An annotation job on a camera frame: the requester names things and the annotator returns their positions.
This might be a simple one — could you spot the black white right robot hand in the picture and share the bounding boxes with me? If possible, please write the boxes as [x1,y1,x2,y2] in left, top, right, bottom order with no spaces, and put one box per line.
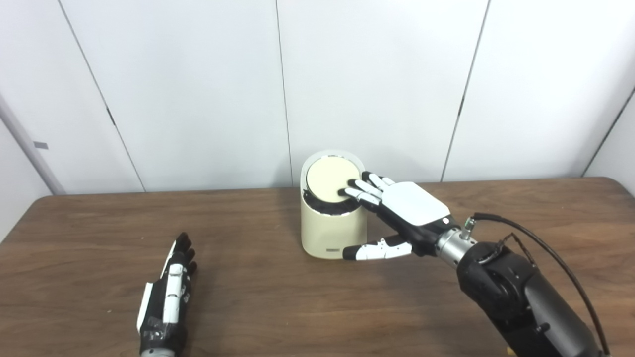
[338,172,462,261]

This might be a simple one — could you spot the cream-colored bin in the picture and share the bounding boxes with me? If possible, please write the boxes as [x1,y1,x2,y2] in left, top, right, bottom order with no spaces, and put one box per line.
[300,150,369,259]

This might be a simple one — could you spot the black bin liner bag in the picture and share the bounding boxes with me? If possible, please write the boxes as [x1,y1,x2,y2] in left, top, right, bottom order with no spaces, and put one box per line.
[303,191,368,218]

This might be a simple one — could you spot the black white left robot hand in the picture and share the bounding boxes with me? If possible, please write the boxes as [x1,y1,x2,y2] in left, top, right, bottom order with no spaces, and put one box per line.
[137,233,197,354]

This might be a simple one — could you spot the round cream bin lid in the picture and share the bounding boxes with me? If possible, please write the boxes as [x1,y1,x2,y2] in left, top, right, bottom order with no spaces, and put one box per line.
[306,156,361,204]

